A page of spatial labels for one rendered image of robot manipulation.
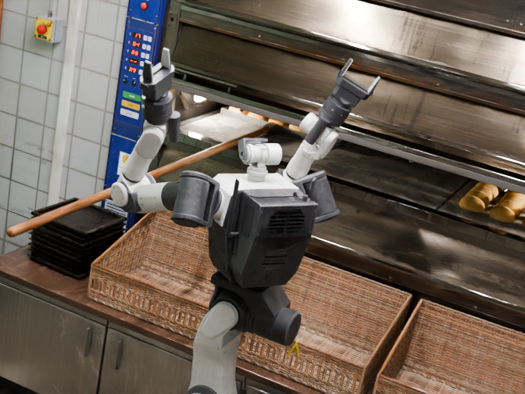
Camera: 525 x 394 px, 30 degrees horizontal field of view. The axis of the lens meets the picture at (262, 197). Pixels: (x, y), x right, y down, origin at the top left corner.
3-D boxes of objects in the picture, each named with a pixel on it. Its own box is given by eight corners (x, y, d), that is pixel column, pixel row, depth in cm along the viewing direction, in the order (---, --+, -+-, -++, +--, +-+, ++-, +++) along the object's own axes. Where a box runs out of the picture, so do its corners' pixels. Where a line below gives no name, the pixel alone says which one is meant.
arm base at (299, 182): (330, 215, 319) (345, 213, 308) (296, 229, 314) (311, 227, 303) (314, 171, 318) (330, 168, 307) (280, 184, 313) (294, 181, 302)
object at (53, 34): (43, 36, 426) (45, 13, 422) (62, 41, 422) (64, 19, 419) (32, 37, 419) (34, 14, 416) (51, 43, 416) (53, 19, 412)
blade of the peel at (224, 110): (329, 147, 428) (330, 141, 427) (219, 113, 447) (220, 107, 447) (358, 132, 459) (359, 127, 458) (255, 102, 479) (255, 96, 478)
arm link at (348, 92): (371, 98, 310) (349, 128, 315) (369, 88, 319) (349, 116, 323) (338, 78, 308) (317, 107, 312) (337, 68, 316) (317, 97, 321)
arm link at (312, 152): (342, 131, 320) (325, 158, 329) (321, 114, 321) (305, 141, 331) (332, 140, 315) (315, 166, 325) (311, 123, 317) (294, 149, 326)
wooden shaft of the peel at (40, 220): (12, 239, 280) (13, 230, 279) (4, 236, 281) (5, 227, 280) (268, 134, 429) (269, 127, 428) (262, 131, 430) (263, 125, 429)
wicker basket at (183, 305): (147, 262, 426) (156, 202, 417) (263, 304, 407) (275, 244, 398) (83, 298, 383) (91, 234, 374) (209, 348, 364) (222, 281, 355)
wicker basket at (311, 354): (272, 308, 405) (284, 247, 396) (399, 356, 385) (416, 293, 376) (217, 351, 363) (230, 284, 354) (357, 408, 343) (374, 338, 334)
